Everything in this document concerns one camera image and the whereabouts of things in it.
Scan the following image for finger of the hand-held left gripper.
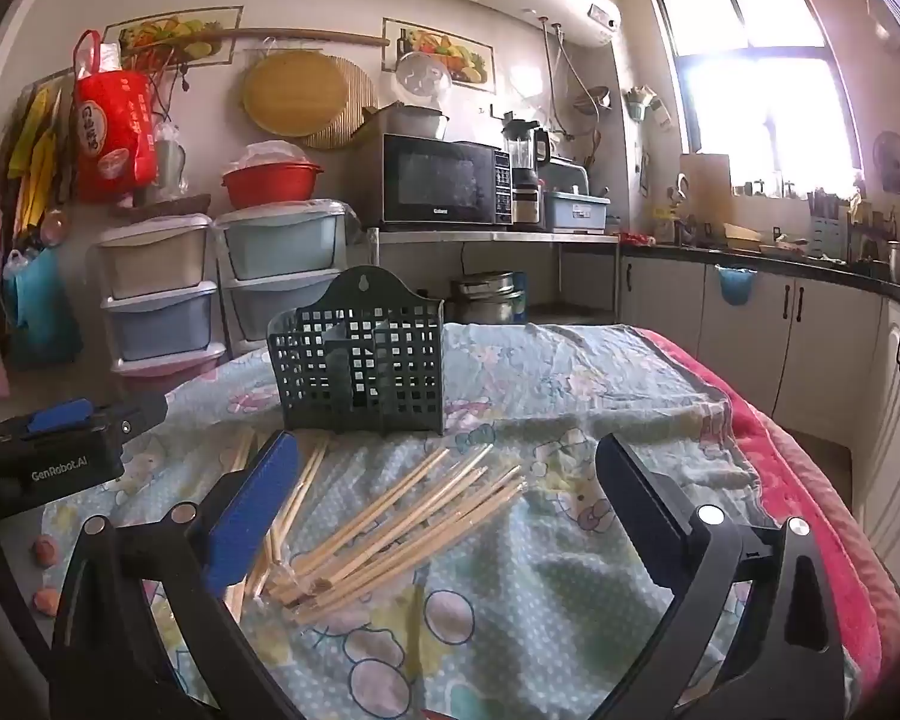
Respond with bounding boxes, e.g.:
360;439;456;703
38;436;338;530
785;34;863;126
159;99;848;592
94;391;170;440
22;398;97;438

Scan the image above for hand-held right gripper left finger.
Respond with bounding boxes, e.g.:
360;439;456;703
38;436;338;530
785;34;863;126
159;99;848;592
49;431;301;720

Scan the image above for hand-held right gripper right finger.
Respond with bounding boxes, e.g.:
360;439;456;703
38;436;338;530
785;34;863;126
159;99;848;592
592;431;848;720

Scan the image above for bunch of chopsticks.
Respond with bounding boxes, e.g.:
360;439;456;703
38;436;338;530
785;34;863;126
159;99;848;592
221;427;530;627

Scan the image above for green plastic utensil basket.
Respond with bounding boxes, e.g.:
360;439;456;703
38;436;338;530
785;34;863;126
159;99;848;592
268;266;446;437

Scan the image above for person's left hand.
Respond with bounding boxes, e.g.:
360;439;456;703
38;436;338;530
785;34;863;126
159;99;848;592
30;532;65;620

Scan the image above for teal bag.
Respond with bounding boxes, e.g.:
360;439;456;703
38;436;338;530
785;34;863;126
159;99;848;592
4;247;83;372

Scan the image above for cartoon printed bedsheet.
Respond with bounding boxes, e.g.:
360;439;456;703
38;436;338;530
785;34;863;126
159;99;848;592
41;322;766;720

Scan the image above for plastic drawer unit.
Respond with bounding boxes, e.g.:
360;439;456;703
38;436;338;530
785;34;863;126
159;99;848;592
94;214;230;398
214;199;346;342

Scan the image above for pink blanket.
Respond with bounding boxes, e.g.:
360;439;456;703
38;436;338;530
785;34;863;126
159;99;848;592
649;330;900;698

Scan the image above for woven basket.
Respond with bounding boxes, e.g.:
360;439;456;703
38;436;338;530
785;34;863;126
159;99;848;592
131;193;212;220

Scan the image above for white kitchen cabinets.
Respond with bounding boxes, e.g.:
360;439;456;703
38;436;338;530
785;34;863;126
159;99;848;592
619;255;900;563

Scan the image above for blue hanging bag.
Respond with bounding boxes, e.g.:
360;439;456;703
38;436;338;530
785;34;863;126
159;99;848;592
716;264;758;306

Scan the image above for large steel pot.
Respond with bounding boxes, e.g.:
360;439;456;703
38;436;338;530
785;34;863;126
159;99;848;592
450;271;517;325

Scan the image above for clear plastic bag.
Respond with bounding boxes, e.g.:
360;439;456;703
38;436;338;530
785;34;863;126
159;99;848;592
154;124;188;192

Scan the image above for red plastic basin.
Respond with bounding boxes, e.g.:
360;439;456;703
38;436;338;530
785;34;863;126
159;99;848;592
221;160;325;209

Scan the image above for yellow hanging cloths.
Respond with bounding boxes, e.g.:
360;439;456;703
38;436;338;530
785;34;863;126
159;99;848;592
7;86;61;218

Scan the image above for red shopping bag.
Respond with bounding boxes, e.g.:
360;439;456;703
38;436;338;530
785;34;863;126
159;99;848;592
71;30;158;203

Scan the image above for white plastic bag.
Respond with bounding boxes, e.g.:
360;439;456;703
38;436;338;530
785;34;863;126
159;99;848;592
229;141;305;166

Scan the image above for grey blue storage box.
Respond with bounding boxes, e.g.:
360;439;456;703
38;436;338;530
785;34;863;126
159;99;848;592
544;191;612;235

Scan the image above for metal shelf rack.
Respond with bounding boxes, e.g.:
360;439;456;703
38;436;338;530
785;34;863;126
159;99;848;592
367;229;622;323

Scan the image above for light blue utensil holder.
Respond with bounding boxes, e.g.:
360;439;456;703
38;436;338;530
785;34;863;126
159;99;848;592
806;191;845;260

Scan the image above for wooden cutting board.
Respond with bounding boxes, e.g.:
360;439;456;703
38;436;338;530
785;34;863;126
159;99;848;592
679;154;732;200

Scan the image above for black blender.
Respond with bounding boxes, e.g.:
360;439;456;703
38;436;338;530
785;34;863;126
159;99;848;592
502;118;552;230

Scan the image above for round wooden board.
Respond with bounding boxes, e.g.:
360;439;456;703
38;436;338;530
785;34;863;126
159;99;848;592
241;52;350;137

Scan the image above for black microwave oven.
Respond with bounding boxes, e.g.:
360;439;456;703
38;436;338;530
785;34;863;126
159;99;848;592
364;133;515;230

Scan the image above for round bamboo mat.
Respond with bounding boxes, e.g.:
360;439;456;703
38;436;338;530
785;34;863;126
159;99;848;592
300;56;380;151

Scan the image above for hanging metal strainer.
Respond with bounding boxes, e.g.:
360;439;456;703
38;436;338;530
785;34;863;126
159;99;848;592
574;86;612;121

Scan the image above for grey pot with lid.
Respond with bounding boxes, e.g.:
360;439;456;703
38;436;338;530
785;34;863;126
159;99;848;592
386;105;451;142

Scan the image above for long wooden rolling pin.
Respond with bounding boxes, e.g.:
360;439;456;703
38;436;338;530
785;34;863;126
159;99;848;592
120;28;391;53

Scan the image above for kitchen window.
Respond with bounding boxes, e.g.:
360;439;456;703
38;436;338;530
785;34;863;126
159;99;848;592
649;0;867;200

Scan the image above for clear plastic lid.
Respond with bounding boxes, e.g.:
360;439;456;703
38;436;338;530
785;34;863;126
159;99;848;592
396;52;452;110

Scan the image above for fruit wall poster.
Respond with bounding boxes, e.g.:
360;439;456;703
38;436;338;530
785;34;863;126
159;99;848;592
381;16;494;93
105;6;242;65

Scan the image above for green wall holder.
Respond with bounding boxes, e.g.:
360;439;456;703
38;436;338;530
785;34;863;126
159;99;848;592
626;86;672;128

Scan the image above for round wall fan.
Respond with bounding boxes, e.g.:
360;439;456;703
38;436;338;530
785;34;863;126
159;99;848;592
872;131;900;196

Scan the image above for water heater hoses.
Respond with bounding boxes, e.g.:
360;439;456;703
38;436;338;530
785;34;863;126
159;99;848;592
544;19;608;136

